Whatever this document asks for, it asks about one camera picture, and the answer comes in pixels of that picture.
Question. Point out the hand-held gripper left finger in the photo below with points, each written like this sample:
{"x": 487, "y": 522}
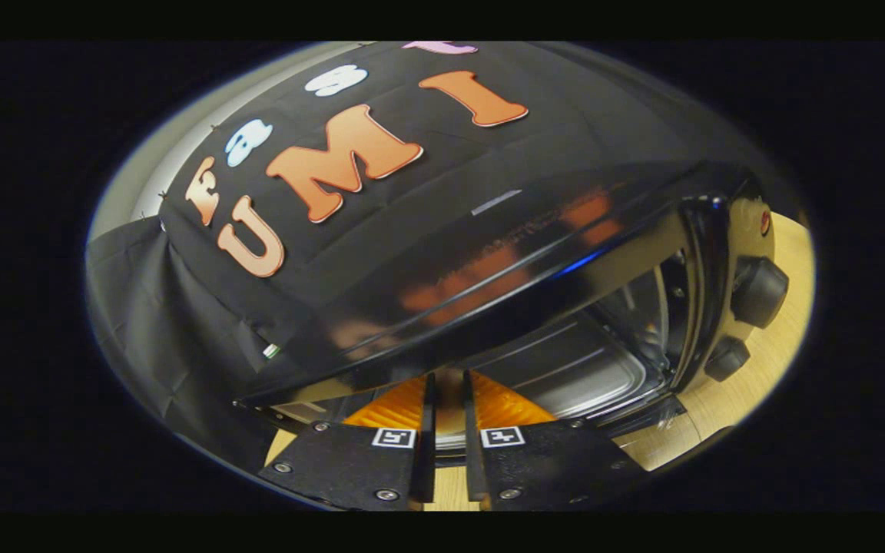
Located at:
{"x": 425, "y": 453}

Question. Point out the black toaster oven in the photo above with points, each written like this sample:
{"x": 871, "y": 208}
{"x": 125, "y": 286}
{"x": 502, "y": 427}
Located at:
{"x": 504, "y": 261}

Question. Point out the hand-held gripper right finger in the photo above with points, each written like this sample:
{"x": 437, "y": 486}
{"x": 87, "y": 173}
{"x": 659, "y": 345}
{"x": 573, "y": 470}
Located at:
{"x": 475, "y": 453}

